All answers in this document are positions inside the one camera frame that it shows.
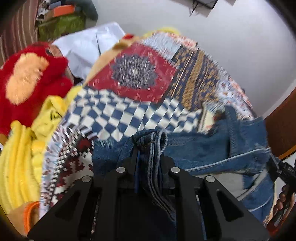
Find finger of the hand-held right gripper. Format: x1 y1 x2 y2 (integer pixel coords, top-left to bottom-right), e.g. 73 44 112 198
268 155 296 184

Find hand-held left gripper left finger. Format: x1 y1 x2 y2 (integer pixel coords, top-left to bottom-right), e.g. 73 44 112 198
27 148 140 241

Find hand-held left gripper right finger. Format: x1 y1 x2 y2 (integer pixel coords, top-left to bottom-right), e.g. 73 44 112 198
161 155 270 241

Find blue denim jeans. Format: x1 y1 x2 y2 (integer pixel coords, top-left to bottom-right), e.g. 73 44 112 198
91 105 280 241

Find person's right hand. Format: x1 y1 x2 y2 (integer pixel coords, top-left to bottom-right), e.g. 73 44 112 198
269 185 295 232

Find yellow plush toy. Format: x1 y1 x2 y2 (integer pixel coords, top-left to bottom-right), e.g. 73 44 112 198
0 87 80 215

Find patchwork printed blanket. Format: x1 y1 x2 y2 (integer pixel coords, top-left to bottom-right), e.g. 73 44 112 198
39 30 264 232

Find red plush toy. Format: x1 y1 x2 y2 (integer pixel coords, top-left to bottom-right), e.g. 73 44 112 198
0 43 74 137

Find white cloth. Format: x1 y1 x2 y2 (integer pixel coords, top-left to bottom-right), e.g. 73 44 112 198
52 22 126 80

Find yellow pillow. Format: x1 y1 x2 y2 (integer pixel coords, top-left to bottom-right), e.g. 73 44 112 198
143 26 179 37

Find green patterned box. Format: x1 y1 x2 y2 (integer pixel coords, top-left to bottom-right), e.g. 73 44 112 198
37 13 86 42

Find striped brown curtain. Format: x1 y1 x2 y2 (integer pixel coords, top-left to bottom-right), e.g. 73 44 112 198
0 0 40 67

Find orange box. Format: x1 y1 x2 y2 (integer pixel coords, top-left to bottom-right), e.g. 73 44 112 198
54 5 77 17

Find pile of clutter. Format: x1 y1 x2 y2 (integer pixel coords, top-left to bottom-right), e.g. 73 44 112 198
38 0 99 21

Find orange ring toy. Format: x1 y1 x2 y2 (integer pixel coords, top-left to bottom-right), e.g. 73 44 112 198
23 201 41 234

